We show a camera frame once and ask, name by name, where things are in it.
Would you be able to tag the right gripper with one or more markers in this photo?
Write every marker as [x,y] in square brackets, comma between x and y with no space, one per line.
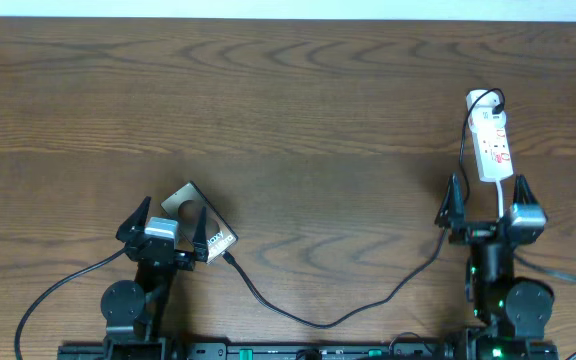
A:
[450,215]

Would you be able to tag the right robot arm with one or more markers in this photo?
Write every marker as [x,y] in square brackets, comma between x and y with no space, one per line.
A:
[514,310]

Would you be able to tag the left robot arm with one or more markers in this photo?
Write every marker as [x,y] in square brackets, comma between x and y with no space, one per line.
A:
[134,309]

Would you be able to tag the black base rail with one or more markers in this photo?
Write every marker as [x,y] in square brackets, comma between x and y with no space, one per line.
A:
[406,349]

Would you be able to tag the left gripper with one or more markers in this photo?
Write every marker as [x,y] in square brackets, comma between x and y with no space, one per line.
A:
[132,225]

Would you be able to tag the white power strip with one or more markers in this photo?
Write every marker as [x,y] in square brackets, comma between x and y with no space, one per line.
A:
[486,122]

